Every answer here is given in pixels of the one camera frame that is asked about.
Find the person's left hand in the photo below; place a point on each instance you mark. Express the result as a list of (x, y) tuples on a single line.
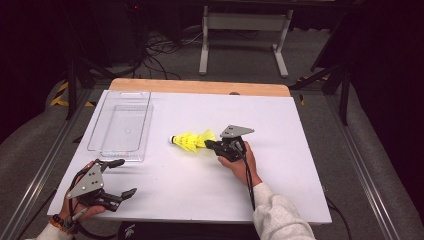
[(85, 210)]

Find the black clothing with white print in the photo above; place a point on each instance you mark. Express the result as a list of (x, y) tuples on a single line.
[(186, 231)]

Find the aluminium floor rail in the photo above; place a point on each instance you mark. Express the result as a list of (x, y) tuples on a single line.
[(363, 166), (45, 166)]

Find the white metal stand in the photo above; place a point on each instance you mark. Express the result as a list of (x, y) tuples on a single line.
[(245, 21)]

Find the black metal stand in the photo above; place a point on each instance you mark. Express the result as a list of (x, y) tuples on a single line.
[(345, 96), (71, 93)]

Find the clear plastic container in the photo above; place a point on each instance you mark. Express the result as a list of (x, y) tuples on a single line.
[(123, 126)]

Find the wooden table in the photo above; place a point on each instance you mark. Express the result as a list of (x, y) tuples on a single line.
[(200, 86)]

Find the person's right hand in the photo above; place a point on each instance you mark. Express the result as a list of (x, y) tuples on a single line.
[(238, 168)]

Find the yellow black floor tape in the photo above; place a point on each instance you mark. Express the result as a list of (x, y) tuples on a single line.
[(59, 100)]

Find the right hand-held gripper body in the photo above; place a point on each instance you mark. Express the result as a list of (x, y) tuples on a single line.
[(235, 131)]

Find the white board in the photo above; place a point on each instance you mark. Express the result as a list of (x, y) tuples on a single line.
[(200, 186)]

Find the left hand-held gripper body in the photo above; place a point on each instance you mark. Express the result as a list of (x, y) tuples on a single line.
[(88, 181)]

